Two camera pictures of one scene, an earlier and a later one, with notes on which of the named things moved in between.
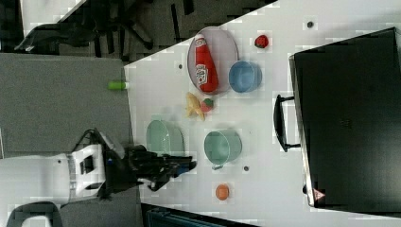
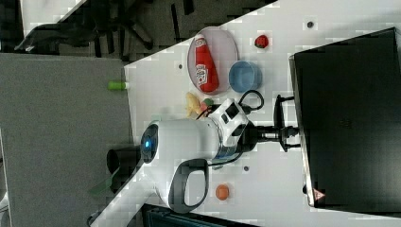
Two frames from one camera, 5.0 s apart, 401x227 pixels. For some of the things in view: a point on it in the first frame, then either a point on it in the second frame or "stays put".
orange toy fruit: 222,192 stays put
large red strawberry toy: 206,105 stays put
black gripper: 139,165 → 253,134
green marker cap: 116,85 stays put
